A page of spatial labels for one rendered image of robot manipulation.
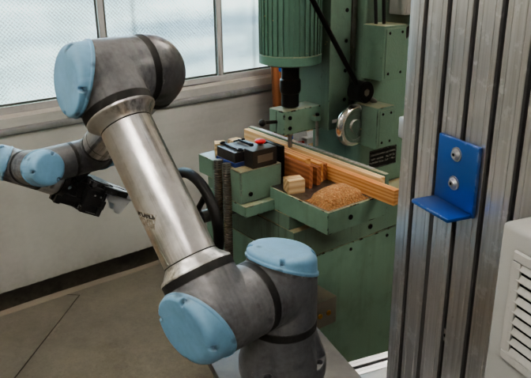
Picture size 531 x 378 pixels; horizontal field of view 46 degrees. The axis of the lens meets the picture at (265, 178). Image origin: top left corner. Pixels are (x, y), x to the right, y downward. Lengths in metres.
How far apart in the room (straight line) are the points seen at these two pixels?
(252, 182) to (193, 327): 0.79
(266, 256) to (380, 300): 1.07
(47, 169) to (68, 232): 1.68
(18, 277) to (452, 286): 2.39
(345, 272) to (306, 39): 0.67
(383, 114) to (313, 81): 0.23
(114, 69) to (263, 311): 0.43
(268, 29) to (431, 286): 1.01
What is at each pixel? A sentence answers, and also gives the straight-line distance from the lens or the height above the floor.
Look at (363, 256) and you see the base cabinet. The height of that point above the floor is 0.65.
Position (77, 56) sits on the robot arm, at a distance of 1.00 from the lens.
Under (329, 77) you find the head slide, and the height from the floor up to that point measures 1.15.
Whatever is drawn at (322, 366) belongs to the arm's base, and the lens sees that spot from 1.10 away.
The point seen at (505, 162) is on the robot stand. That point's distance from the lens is 0.74.
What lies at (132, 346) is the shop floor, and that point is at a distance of 2.67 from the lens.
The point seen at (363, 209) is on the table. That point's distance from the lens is 1.61.
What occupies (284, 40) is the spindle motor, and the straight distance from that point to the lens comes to 1.70.
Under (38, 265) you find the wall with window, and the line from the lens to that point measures 3.02.
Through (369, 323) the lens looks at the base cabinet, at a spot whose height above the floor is 0.41.
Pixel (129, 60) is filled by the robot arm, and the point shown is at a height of 1.34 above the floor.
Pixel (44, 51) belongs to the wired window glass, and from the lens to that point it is 2.86.
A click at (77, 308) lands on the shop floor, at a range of 2.98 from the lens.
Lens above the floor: 1.50
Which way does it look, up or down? 20 degrees down
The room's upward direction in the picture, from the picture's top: 1 degrees counter-clockwise
